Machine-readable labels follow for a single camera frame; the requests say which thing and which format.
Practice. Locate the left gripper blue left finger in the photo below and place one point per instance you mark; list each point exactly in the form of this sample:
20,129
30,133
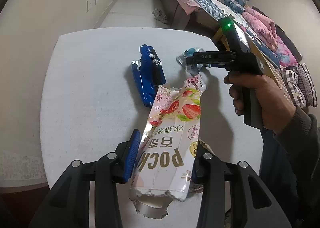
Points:
131,154

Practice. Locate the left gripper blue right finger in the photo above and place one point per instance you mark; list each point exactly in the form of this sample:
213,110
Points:
194,177

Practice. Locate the pink strawberry Pocky box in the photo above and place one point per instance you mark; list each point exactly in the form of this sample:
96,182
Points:
168,147

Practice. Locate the blue snack wrapper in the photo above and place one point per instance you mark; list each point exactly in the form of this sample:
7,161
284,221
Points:
148,74

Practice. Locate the person's right hand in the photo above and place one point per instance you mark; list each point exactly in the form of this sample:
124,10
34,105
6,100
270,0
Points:
276,110

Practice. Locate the wooden bed footboard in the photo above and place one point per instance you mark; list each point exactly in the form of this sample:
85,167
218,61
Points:
220,40

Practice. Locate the navy cartoon blanket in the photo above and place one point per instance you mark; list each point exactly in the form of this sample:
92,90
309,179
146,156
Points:
271,57

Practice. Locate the pink folded blanket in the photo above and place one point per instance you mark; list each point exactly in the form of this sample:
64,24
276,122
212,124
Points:
263,26

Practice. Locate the pink floral pillow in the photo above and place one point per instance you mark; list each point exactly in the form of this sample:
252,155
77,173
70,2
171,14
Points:
284,55

